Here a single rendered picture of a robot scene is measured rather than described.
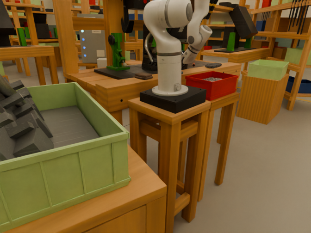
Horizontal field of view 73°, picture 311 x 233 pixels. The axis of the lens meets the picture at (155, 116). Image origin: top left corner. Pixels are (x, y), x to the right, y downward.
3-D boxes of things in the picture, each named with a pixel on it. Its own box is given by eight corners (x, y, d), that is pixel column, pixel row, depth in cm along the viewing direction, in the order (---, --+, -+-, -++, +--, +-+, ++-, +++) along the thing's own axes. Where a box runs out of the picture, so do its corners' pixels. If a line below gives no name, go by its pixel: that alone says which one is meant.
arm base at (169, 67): (195, 90, 107) (196, 53, 100) (165, 99, 98) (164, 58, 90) (172, 83, 122) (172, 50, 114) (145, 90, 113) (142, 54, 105)
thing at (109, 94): (239, 78, 213) (242, 64, 207) (108, 113, 120) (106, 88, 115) (227, 76, 222) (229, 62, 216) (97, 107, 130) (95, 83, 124)
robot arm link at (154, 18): (174, 56, 95) (173, -4, 85) (141, 55, 104) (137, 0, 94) (185, 52, 104) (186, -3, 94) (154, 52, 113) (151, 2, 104)
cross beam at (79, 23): (184, 31, 237) (184, 22, 234) (69, 29, 157) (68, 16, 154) (181, 31, 241) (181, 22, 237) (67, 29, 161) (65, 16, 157)
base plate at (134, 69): (218, 65, 205) (218, 63, 204) (123, 81, 137) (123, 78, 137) (185, 60, 234) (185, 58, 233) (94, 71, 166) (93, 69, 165)
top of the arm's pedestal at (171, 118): (210, 108, 114) (211, 101, 112) (171, 125, 93) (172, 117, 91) (166, 95, 135) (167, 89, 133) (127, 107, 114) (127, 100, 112)
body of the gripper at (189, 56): (192, 52, 134) (183, 65, 142) (202, 51, 140) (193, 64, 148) (185, 45, 137) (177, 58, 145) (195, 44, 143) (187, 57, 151)
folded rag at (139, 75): (153, 78, 140) (153, 73, 138) (145, 80, 134) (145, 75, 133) (141, 76, 145) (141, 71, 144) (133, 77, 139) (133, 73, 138)
